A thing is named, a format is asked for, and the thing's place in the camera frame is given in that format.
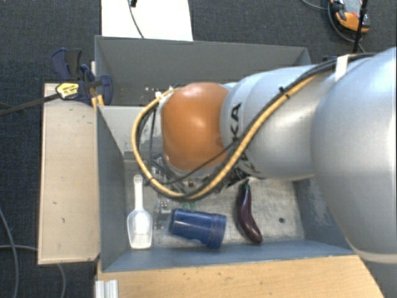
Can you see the purple toy eggplant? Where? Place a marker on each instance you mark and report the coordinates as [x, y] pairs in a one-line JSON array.
[[246, 216]]

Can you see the blue plastic cup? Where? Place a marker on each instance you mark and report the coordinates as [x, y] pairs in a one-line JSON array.
[[198, 227]]

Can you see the grey metal bin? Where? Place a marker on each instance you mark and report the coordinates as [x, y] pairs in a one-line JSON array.
[[273, 210]]

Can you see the white plastic scoop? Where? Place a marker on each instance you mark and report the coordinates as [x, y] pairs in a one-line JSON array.
[[140, 228]]

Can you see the pale wood flat board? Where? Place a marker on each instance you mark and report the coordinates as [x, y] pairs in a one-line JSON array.
[[68, 182]]

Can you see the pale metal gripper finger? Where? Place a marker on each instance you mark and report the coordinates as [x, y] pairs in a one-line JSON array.
[[160, 221], [163, 206]]

